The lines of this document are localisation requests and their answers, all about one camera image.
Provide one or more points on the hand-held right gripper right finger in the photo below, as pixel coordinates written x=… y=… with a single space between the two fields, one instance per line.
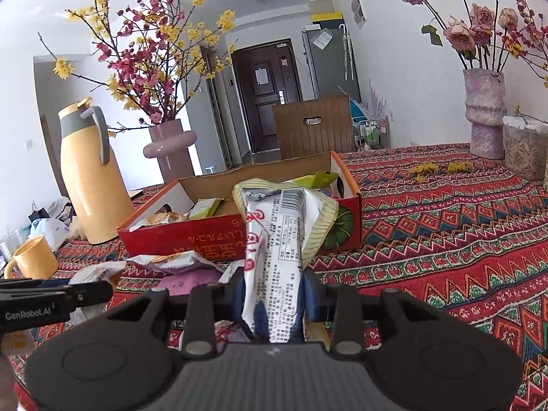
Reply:
x=317 y=299

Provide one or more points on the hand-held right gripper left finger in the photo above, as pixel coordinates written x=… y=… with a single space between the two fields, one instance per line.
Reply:
x=235 y=304

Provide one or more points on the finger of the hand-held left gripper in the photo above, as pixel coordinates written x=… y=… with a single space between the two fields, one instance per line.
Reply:
x=92 y=293

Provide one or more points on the cream striped snack packet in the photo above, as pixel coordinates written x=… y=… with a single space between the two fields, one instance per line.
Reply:
x=274 y=244

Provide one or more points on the red cardboard box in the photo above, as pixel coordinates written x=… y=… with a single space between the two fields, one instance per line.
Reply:
x=192 y=239

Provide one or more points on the crumpled white packet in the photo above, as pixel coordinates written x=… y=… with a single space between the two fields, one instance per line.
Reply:
x=98 y=272

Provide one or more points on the pink snack packet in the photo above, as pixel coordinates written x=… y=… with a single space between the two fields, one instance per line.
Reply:
x=188 y=283

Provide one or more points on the yellow mug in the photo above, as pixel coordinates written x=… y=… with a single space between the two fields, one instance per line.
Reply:
x=36 y=259

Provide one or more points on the white plastic bag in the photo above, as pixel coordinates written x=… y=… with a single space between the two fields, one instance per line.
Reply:
x=47 y=231

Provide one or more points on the white orange snack packet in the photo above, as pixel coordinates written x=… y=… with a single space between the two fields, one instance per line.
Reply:
x=171 y=262

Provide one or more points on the dark paper bag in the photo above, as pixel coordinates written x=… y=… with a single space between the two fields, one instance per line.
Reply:
x=38 y=215

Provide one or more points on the pale green snack packet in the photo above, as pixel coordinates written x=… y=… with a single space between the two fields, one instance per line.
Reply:
x=205 y=209

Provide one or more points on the clear bread packet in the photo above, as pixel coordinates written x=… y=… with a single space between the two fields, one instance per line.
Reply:
x=165 y=219

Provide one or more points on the yellow thermos jug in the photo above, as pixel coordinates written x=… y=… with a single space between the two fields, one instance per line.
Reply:
x=94 y=188

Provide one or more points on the bright green snack packet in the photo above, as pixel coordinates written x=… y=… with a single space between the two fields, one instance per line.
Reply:
x=317 y=180

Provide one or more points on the glossy pink vase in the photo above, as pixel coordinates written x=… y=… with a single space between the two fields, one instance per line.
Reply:
x=175 y=162

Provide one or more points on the wooden chair back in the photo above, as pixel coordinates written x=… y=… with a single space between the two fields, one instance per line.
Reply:
x=299 y=137

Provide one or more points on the fallen yellow blossoms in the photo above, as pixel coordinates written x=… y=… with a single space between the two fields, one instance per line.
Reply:
x=426 y=167

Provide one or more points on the dark brown door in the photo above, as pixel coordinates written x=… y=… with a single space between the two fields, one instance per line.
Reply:
x=265 y=107

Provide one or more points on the white feather decoration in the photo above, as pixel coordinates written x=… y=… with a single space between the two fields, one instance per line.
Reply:
x=377 y=100

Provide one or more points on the grey refrigerator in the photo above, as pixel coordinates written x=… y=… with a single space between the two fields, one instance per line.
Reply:
x=329 y=68

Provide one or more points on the red and yellow blossom branches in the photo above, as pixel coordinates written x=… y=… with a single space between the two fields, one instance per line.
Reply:
x=145 y=64

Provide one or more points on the textured pink vase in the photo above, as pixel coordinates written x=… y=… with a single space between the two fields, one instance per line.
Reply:
x=486 y=124

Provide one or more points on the white folded umbrella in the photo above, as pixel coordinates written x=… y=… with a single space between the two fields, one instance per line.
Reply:
x=346 y=51

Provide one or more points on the clear food storage container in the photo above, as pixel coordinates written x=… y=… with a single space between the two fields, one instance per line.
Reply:
x=526 y=154

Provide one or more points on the yellow box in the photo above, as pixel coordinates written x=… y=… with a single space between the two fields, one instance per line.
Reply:
x=327 y=18

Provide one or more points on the bunch of dried roses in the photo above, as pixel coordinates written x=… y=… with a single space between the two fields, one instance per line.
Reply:
x=460 y=34

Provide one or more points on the thin red yellow flower sprigs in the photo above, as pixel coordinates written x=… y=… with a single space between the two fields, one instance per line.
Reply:
x=513 y=47

